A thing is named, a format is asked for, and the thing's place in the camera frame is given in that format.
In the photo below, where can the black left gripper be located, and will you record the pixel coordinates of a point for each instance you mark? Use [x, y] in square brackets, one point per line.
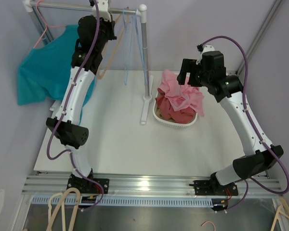
[111, 25]

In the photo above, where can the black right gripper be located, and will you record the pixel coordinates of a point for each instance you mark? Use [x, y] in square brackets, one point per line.
[190, 66]

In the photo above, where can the light pink t shirt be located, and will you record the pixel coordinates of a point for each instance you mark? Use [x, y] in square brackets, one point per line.
[180, 96]

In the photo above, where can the pink wire hanger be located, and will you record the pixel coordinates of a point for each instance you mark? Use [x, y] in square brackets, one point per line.
[46, 28]

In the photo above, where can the beige t shirt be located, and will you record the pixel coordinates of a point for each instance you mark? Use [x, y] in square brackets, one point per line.
[167, 112]

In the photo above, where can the teal t shirt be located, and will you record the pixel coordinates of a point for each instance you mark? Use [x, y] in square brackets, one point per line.
[45, 72]

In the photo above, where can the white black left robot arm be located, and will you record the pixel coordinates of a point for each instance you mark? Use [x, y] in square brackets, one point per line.
[67, 135]

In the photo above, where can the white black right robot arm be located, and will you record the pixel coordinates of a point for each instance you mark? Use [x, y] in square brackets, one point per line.
[259, 152]

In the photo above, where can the pink hanger on floor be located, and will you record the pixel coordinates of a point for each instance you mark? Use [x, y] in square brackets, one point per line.
[209, 223]

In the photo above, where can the beige hanger bottom right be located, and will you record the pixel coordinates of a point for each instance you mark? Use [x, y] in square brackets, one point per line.
[281, 218]

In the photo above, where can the metal clothes rack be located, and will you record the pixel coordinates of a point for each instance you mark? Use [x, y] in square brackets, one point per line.
[142, 14]

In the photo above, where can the white perforated plastic basket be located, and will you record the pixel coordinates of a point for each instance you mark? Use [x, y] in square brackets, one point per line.
[169, 123]

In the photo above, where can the beige hangers bottom left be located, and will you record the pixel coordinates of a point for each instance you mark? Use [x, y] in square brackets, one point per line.
[61, 205]

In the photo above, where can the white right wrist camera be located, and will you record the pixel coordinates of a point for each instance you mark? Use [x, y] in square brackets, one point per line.
[205, 48]

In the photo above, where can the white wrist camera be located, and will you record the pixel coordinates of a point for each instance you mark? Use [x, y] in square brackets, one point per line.
[100, 9]
[205, 48]

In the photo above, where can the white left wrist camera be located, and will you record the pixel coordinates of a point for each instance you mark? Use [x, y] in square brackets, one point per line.
[100, 9]

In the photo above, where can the aluminium frame post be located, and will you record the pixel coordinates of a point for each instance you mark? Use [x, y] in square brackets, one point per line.
[267, 21]

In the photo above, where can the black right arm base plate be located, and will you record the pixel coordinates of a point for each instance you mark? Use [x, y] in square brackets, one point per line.
[210, 187]

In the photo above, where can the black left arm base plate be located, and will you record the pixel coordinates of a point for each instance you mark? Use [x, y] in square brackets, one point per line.
[85, 186]

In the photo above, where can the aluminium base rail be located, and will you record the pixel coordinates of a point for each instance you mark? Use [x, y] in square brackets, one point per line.
[120, 184]

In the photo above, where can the white slotted cable duct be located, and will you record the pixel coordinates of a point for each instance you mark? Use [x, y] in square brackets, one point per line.
[127, 201]

